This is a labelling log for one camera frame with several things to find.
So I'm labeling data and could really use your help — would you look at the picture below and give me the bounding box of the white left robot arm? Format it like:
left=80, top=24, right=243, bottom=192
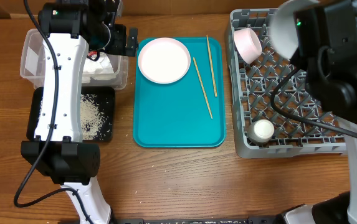
left=21, top=0, right=138, bottom=223

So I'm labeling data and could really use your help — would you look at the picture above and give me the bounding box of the black tray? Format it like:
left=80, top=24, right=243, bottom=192
left=26, top=86, right=115, bottom=142

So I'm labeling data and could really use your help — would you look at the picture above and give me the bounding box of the white bowl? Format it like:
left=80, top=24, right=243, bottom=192
left=234, top=28, right=262, bottom=64

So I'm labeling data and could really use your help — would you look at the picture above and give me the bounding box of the red snack wrapper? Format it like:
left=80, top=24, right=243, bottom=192
left=87, top=51, right=100, bottom=62

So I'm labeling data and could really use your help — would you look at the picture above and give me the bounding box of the large white plate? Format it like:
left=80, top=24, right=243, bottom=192
left=138, top=37, right=191, bottom=85

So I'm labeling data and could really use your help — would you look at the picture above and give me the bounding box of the white napkin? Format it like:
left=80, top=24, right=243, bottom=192
left=82, top=52, right=116, bottom=83

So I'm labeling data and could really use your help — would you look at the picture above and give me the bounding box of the grey dishwasher rack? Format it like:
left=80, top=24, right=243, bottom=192
left=227, top=8, right=347, bottom=158

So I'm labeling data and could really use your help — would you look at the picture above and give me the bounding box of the white paper cup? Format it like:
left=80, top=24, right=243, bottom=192
left=247, top=119, right=275, bottom=144

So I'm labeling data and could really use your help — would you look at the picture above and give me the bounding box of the pile of rice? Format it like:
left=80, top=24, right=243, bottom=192
left=80, top=94, right=107, bottom=141

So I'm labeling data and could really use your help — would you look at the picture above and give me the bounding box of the small grey rice bowl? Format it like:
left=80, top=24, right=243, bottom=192
left=269, top=0, right=319, bottom=59

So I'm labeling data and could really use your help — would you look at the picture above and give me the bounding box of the clear plastic bin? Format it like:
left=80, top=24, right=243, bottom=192
left=20, top=29, right=129, bottom=90

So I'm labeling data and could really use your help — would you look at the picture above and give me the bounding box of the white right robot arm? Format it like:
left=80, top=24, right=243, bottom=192
left=270, top=0, right=357, bottom=223

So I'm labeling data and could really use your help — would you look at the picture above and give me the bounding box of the wooden chopstick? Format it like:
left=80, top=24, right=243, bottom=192
left=193, top=57, right=213, bottom=119
left=206, top=35, right=217, bottom=98

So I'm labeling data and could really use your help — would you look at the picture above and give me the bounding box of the teal serving tray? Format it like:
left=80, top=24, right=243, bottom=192
left=133, top=37, right=226, bottom=148

